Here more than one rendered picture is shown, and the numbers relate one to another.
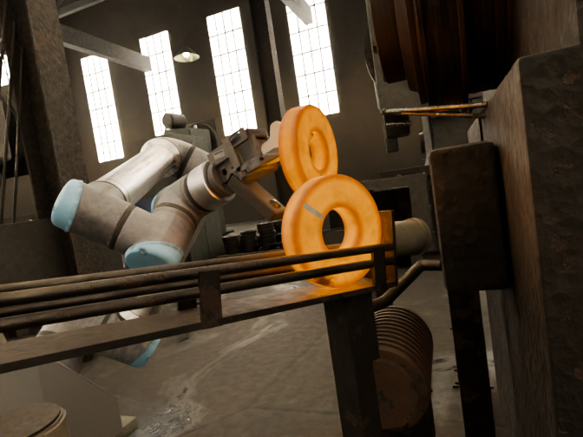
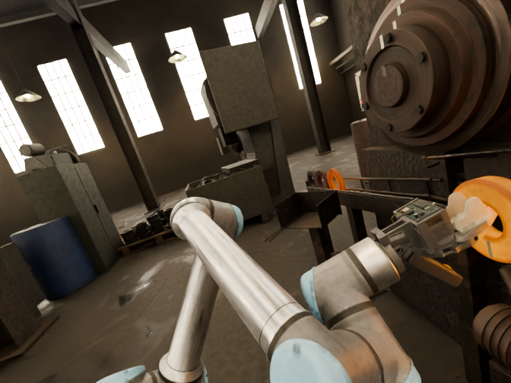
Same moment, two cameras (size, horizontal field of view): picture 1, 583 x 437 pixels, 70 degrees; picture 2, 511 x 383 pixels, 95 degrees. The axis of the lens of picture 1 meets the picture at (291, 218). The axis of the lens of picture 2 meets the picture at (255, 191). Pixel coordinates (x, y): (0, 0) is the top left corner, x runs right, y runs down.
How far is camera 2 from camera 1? 79 cm
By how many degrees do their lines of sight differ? 28
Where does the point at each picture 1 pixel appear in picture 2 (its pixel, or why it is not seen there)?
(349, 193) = not seen: outside the picture
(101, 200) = (356, 359)
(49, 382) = not seen: outside the picture
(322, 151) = not seen: hidden behind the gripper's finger
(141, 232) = (394, 368)
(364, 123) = (181, 134)
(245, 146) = (438, 226)
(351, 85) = (167, 112)
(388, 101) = (228, 125)
